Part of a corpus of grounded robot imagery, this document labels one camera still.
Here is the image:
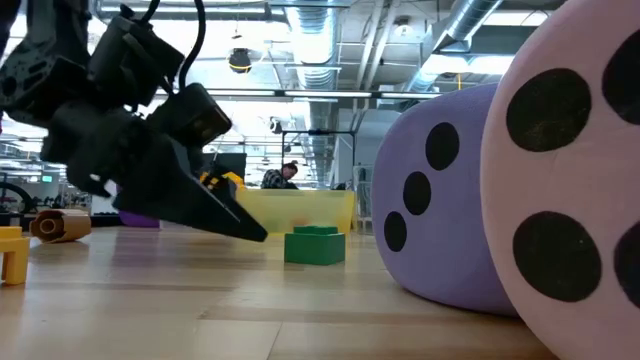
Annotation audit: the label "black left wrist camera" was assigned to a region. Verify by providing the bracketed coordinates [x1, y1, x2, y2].
[146, 82, 235, 151]

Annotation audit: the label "small yellow toy cube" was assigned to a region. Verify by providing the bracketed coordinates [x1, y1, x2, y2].
[0, 225, 32, 287]

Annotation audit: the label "black aluminium frame rails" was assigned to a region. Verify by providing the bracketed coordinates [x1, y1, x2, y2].
[0, 212, 121, 231]

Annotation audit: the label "long ceiling light strip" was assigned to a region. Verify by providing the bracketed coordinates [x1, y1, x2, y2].
[154, 88, 444, 100]

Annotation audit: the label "brown wooden cylinder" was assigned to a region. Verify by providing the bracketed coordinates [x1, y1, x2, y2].
[28, 208, 93, 245]

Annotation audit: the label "yellow plastic bin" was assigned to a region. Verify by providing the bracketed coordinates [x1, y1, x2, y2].
[234, 188, 357, 235]

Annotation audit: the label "purple foam die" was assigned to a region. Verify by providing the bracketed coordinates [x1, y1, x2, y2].
[370, 82, 519, 317]

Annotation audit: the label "pink foam die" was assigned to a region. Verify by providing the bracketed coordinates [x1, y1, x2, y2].
[479, 0, 640, 360]

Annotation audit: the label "person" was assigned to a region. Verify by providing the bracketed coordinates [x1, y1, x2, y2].
[259, 160, 300, 191]

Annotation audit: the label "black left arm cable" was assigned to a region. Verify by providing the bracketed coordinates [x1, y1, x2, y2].
[177, 0, 209, 91]

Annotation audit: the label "black ceiling camera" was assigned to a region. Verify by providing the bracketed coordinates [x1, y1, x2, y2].
[228, 47, 253, 75]

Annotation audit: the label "black frame stand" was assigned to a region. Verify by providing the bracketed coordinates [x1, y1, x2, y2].
[281, 129, 357, 189]

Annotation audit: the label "yellow toy block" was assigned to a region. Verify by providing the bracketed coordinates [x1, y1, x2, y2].
[222, 171, 247, 192]

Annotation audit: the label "silver ventilation duct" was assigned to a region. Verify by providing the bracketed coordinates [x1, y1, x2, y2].
[399, 0, 506, 96]
[287, 0, 346, 186]

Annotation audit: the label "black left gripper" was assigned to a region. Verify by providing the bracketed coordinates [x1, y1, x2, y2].
[40, 106, 269, 244]

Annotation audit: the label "purple plastic bucket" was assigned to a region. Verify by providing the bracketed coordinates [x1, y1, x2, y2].
[117, 209, 161, 230]

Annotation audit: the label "black curved hose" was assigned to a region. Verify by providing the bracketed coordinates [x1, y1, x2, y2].
[0, 181, 39, 216]

